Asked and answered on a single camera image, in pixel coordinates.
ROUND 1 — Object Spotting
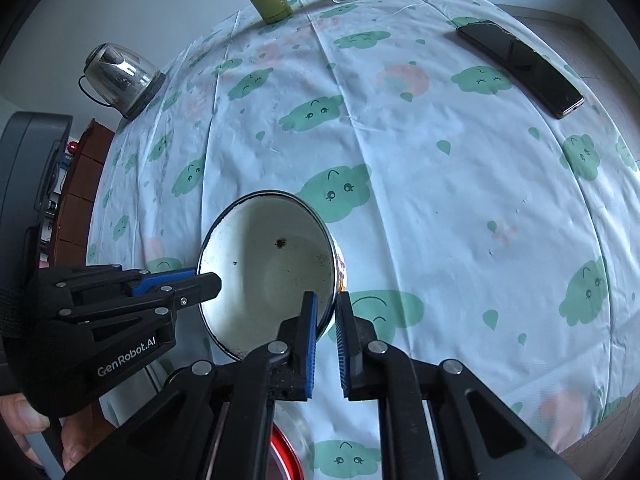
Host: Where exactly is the white enamel bowl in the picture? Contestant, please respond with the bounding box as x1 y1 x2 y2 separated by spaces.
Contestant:
196 190 348 362

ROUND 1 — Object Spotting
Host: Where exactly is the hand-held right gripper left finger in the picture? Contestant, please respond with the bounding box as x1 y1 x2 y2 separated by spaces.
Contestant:
65 291 321 480

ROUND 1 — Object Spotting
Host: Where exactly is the glass electric kettle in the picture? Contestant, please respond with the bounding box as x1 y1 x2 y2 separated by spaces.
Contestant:
77 42 166 121

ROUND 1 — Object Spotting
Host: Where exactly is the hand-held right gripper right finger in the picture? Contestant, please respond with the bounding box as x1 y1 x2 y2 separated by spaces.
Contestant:
335 291 586 480

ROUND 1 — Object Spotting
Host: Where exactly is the red-rimmed metal bowl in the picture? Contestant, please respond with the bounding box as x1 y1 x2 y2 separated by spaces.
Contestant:
265 400 316 480

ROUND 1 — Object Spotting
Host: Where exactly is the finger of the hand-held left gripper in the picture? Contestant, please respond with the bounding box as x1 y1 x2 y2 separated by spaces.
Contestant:
59 272 223 327
42 263 202 297

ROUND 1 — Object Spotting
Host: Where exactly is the person's left hand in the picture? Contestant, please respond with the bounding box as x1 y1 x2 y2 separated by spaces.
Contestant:
0 395 121 468

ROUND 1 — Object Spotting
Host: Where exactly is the black smartphone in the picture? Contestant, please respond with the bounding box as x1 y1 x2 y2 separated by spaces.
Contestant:
455 20 586 120

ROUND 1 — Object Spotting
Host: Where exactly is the white tablecloth with green clouds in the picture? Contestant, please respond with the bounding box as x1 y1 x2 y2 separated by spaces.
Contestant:
85 0 640 480

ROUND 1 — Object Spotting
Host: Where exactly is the brown wooden cabinet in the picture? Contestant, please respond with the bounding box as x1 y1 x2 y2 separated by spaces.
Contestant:
50 119 116 266

